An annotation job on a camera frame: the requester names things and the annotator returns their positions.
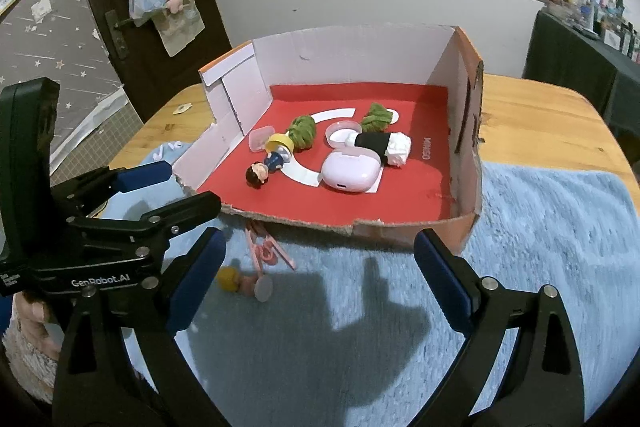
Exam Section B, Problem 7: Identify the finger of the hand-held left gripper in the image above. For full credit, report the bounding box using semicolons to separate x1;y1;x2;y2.
52;161;173;218
67;191;222;258

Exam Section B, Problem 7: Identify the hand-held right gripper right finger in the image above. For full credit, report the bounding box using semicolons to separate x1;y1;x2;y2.
413;228;587;427

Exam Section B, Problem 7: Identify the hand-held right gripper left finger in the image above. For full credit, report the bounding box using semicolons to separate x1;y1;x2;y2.
51;227;227;427

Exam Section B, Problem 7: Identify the blonde pink figurine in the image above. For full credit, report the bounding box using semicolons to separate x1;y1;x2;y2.
216;266;275;303

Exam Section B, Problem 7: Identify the pink plastic clip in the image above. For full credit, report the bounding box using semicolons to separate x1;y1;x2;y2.
244;221;298;272

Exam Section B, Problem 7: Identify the dark-haired blue figurine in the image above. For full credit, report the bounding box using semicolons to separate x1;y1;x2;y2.
245;147;295;190

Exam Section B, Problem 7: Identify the small clear plastic box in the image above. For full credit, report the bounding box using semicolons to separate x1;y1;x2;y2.
248;126;276;154

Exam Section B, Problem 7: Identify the yellow tape roll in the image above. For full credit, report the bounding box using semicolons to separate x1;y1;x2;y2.
264;133;296;152

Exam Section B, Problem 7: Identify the pink earbud case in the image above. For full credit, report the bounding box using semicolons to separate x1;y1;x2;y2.
320;146;387;194

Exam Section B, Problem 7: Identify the black and white sushi toy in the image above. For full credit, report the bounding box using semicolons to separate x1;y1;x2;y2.
345;131;413;168

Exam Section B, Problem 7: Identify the green pipe cleaner ball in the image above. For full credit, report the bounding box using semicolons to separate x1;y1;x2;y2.
361;103;396;134
287;114;318;152

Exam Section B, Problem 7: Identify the round clear plastic container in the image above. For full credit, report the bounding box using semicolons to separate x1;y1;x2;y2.
325;121;362;148

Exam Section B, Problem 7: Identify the orange cardboard box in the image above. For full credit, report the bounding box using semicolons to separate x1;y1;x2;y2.
198;24;486;255

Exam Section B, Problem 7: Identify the person's left hand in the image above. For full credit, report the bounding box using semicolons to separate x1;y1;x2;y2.
10;292;63;353

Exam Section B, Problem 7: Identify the light blue fluffy towel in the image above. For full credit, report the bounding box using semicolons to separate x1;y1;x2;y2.
95;142;640;427

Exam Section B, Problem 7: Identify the red paper sheet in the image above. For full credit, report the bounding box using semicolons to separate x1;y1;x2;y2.
196;83;458;228

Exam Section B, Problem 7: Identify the dark brown door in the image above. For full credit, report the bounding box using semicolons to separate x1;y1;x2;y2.
70;0;233;120

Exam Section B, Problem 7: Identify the dark cloth side table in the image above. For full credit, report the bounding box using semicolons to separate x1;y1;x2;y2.
522;9;640;142

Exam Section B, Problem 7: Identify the row of cosmetic bottles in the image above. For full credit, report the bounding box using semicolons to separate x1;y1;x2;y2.
567;0;640;65

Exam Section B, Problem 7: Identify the door handle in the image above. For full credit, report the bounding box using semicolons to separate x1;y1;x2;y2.
104;9;136;62

